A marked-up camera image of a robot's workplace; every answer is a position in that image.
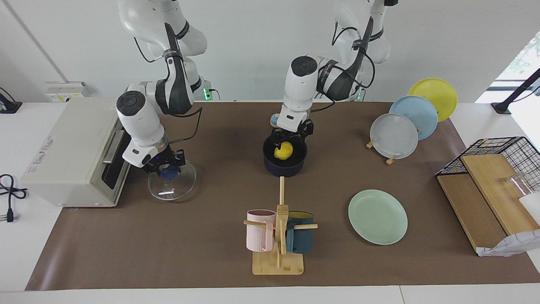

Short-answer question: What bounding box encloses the yellow lemon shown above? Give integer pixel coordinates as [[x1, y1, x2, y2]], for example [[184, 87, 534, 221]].
[[274, 141, 294, 160]]

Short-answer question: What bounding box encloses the glass lid with blue knob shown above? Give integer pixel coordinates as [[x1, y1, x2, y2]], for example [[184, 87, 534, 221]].
[[148, 160, 197, 201]]

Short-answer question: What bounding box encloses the grey plate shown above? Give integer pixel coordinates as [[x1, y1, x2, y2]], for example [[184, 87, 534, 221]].
[[370, 113, 419, 160]]

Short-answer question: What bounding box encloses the wooden plate rack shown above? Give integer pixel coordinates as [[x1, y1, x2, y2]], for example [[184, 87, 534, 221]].
[[366, 127, 422, 165]]

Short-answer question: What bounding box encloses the pale green plate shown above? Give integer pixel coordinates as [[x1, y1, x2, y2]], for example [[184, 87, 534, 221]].
[[348, 189, 408, 245]]

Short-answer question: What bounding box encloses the light blue plate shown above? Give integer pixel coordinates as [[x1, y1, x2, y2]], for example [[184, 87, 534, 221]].
[[389, 95, 438, 141]]

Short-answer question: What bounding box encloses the yellow plate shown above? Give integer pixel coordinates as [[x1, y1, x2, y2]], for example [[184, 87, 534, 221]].
[[408, 78, 458, 123]]

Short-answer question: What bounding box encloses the brown table mat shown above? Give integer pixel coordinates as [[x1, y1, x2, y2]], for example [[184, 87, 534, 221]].
[[25, 100, 540, 291]]

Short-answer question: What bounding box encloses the beige toaster oven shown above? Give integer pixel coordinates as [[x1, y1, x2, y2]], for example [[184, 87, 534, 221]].
[[20, 98, 132, 207]]

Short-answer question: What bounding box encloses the pink ribbed mug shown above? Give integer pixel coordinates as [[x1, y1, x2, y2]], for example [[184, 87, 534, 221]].
[[246, 209, 277, 252]]

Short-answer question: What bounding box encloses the dark teal mug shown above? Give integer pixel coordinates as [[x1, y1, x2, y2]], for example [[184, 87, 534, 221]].
[[286, 211, 315, 254]]

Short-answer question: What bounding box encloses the wooden mug tree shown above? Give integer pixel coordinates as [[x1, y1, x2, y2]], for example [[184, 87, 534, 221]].
[[243, 176, 318, 276]]

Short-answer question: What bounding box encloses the black desk clamp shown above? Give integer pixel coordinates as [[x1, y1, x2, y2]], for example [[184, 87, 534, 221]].
[[0, 87, 22, 114]]

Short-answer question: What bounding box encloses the brown wooden board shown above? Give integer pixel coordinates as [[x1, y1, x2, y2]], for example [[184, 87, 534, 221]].
[[437, 174, 507, 254]]

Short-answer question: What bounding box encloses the light wooden board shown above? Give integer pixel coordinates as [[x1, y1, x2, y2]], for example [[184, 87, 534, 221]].
[[460, 153, 540, 236]]

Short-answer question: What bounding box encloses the black clamp stand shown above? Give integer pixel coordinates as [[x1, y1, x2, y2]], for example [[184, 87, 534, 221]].
[[491, 68, 540, 114]]

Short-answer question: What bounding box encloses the clear glass cup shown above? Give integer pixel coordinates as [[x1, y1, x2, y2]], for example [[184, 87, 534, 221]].
[[502, 173, 534, 199]]

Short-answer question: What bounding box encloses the white crumpled paper bag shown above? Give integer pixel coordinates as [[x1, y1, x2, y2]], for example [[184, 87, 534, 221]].
[[477, 229, 540, 257]]

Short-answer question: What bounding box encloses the white plastic cup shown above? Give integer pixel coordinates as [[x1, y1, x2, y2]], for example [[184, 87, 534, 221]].
[[519, 192, 540, 224]]

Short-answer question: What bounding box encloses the dark blue pot with handle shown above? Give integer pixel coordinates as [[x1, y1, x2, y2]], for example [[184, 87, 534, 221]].
[[262, 134, 308, 178]]

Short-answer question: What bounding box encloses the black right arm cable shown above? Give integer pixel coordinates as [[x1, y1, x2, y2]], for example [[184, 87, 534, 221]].
[[134, 36, 204, 142]]

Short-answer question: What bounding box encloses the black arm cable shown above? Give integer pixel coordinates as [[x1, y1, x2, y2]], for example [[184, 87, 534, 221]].
[[134, 36, 204, 142], [331, 25, 377, 92]]

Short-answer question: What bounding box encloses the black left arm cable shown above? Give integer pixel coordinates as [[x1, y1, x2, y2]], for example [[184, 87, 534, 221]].
[[331, 25, 377, 92]]

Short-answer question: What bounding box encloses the white wall socket box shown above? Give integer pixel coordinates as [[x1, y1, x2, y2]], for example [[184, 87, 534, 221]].
[[44, 81, 91, 103]]

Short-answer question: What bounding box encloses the black power cord with plug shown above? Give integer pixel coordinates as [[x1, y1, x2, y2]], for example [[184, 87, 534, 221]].
[[0, 174, 28, 223]]

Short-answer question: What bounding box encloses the black wire basket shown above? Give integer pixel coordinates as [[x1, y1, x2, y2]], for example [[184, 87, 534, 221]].
[[435, 136, 540, 193]]

